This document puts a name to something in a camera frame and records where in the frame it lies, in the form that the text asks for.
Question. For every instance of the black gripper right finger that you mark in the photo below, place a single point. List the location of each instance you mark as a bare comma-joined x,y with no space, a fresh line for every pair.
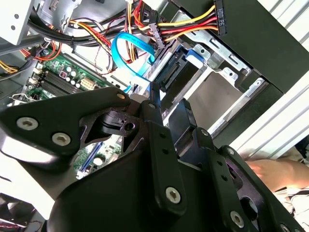
222,183

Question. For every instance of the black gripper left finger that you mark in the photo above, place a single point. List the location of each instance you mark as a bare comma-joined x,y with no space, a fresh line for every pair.
48,116

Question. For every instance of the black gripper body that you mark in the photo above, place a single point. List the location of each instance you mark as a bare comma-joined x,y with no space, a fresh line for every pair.
108,198

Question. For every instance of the hard disk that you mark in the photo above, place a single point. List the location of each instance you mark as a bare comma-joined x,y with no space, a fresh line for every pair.
194,59

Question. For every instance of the person's bare hand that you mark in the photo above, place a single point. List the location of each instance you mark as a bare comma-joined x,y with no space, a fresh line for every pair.
285,171

